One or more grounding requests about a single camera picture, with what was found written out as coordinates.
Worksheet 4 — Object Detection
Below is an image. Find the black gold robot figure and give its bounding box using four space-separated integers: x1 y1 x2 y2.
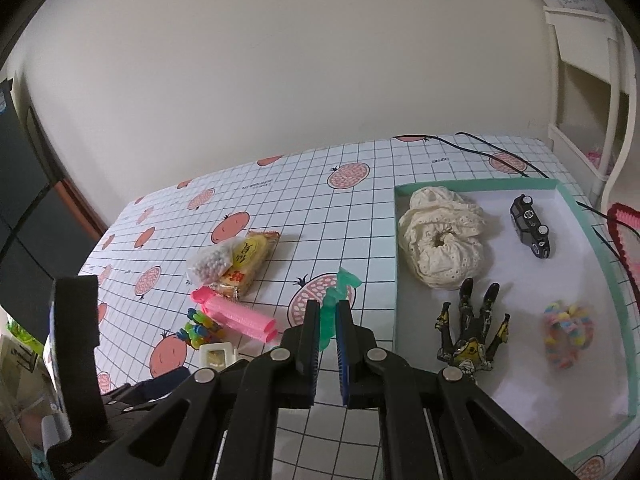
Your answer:
435 278 510 377

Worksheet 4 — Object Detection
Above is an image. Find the colourful bead toy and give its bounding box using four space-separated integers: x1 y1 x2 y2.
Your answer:
176 308 224 350

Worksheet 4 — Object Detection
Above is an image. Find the pink hair roller clip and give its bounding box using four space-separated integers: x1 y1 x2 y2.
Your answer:
191 286 278 344

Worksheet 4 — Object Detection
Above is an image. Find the rainbow fuzzy hair tie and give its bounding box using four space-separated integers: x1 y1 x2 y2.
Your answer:
541 300 597 371

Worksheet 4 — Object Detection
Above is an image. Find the bag of white beads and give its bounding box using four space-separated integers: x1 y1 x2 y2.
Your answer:
186 236 245 287

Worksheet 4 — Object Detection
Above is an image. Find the green plastic toy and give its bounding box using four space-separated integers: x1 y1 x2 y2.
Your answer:
319 268 361 351

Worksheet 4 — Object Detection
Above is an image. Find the yellow rice cracker packet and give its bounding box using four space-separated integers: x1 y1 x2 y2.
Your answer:
214 231 281 300

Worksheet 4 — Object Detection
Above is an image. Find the cream lace scrunchie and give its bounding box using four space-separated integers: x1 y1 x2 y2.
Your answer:
397 186 486 289

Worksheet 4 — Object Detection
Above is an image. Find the black toy car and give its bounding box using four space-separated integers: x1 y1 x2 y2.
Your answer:
510 194 551 259

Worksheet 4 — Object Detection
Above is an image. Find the small white square box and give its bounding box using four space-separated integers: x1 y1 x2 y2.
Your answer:
198 341 238 372

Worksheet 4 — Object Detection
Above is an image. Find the mint green shallow box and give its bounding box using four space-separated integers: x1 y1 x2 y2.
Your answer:
392 176 640 466

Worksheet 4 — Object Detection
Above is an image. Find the pomegranate grid tablecloth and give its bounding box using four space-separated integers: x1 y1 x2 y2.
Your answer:
82 135 623 479

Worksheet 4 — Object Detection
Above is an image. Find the dark wooden cabinet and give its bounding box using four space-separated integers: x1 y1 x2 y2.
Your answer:
1 79 100 341

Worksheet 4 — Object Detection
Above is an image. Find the crocheted pink red mat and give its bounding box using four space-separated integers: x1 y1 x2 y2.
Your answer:
606 203 640 302

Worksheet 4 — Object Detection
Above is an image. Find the pink item in shelf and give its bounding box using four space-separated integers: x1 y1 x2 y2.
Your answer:
587 145 615 171

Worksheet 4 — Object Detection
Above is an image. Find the white shelf unit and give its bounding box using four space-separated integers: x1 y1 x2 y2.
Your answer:
544 6 639 211

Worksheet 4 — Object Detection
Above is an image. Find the black cable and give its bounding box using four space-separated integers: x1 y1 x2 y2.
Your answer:
391 131 640 241

